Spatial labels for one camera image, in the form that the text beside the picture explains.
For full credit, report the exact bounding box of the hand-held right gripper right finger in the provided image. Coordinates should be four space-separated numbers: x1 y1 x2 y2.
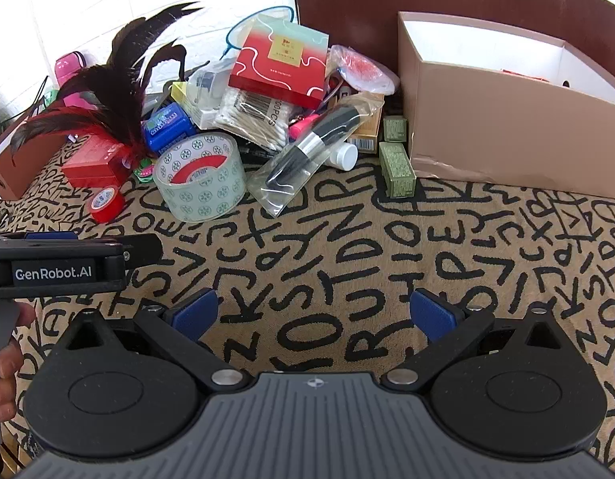
380 289 582 395

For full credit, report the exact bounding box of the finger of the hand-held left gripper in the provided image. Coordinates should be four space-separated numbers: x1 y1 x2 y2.
0 231 79 243
122 234 164 281

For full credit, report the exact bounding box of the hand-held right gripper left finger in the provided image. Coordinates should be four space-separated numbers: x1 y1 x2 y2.
53 287 255 395

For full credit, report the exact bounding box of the red tape roll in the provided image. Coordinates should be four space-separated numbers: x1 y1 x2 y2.
90 186 126 224

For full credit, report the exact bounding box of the brown cardboard box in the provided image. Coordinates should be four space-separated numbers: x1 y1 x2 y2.
397 11 615 198

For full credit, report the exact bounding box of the person's left hand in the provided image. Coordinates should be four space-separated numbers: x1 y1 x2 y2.
0 303 37 425

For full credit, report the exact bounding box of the large clear tape roll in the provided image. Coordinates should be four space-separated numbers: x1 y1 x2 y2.
152 132 247 224

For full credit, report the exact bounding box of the letter printed blanket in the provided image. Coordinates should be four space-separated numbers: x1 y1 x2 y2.
0 125 615 475

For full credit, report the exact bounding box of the blue box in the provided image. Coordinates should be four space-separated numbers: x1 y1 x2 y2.
142 102 197 155

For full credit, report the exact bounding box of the dark red feather shuttlecock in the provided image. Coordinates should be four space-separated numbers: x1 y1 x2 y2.
10 2 206 180

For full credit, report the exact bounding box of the green small box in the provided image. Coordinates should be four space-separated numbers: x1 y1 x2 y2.
378 142 416 198
383 116 410 141

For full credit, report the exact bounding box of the clear plastic package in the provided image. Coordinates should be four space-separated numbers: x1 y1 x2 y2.
185 57 238 131

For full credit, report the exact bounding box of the yellow box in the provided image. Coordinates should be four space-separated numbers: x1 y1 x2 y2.
170 81 198 111

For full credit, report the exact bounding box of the pink bottle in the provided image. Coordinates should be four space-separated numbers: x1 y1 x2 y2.
54 51 101 111

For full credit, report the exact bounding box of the cotton swab pack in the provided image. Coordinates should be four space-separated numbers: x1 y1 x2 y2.
214 87 293 153

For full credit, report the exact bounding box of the white bottle cap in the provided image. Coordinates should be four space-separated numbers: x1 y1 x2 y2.
327 141 359 169

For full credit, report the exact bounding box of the tan box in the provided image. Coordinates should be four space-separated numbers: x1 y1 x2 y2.
347 92 385 154

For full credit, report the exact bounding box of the bagged black makeup brush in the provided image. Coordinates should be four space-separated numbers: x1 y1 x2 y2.
246 92 385 218

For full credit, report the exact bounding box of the pink highlighter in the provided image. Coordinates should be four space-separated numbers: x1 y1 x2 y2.
289 114 320 141

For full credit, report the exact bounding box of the red and teal gift box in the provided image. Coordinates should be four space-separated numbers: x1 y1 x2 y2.
227 14 331 115

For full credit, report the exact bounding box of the clear bag with red item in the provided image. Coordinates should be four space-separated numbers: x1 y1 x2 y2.
328 44 400 95

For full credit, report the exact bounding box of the blue wire hoop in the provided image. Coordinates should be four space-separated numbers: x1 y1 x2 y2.
222 4 295 55

